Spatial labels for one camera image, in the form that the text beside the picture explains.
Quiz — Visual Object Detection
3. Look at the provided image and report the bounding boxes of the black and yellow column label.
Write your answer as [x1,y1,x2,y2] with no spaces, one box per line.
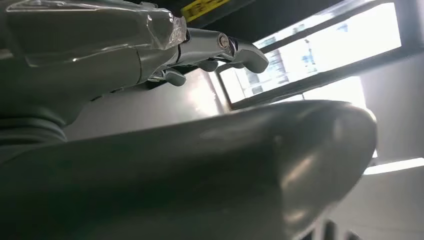
[181,0,230,23]

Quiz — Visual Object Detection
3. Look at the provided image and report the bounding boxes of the black scale column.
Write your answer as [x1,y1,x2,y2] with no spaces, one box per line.
[125,0,345,44]

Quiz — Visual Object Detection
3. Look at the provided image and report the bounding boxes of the bright light strip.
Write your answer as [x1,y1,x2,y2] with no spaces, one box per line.
[363,157,424,176]

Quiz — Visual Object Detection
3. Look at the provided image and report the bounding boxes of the window with dark frame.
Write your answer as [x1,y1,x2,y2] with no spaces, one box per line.
[216,0,424,111]

